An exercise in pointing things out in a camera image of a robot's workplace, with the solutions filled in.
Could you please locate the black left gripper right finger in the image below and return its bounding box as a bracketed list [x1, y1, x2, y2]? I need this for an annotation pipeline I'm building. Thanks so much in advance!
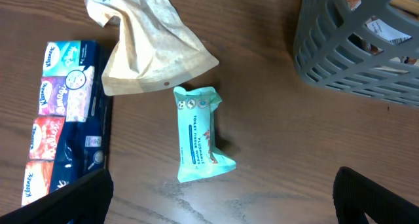
[333, 166, 418, 224]

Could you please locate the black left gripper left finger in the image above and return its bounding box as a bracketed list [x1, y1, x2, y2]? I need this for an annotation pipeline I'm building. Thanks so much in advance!
[1, 169, 114, 224]

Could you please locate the Kleenex tissue multipack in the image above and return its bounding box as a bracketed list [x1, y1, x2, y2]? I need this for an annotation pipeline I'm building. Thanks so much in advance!
[21, 40, 112, 206]

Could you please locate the teal flushable wipes packet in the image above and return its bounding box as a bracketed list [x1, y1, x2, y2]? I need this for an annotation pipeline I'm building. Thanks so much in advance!
[173, 86, 236, 183]

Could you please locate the grey plastic lattice basket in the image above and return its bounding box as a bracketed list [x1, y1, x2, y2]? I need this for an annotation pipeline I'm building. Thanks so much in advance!
[293, 0, 418, 107]

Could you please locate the white brown cookie bag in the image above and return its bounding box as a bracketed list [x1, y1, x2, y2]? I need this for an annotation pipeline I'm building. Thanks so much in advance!
[348, 16, 418, 75]

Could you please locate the orange gold biscuit packet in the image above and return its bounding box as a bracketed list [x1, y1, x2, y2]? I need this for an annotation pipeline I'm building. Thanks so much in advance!
[340, 0, 419, 17]

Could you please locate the crumpled beige paper pouch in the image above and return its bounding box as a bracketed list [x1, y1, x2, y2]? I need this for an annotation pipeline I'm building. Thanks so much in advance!
[84, 0, 219, 96]

